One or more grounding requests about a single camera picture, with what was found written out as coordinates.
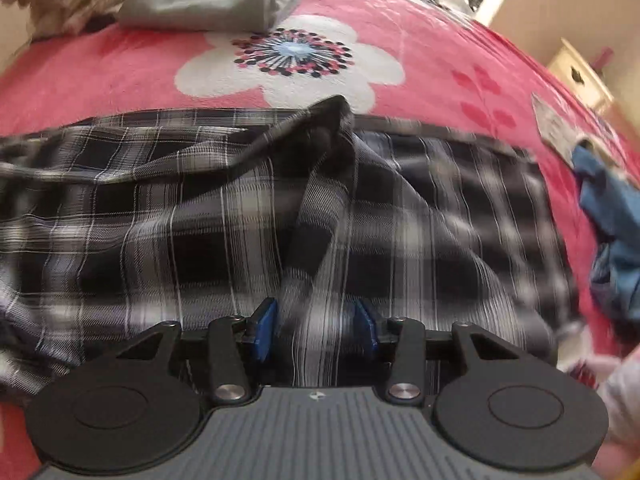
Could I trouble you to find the pink pillow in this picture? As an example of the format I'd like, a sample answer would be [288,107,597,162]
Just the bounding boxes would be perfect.
[565,345,640,480]

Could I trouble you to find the red floral blanket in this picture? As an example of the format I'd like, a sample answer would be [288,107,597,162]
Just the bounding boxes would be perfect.
[0,0,640,480]

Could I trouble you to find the cream nightstand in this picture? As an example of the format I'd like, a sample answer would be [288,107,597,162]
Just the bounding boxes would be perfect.
[545,37,617,112]

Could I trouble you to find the black white plaid pants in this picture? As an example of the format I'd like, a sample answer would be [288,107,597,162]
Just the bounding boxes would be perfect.
[0,95,584,402]

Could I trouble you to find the beige garment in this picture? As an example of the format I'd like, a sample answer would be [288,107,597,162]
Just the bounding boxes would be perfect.
[531,92,602,167]

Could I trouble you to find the blue denim jeans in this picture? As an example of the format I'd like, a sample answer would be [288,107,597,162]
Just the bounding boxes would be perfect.
[570,142,640,324]

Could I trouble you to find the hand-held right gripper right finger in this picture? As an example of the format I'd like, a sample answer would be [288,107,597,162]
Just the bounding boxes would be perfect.
[352,299,523,406]

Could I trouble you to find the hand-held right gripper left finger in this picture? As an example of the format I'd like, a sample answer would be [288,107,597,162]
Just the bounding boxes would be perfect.
[115,297,278,406]

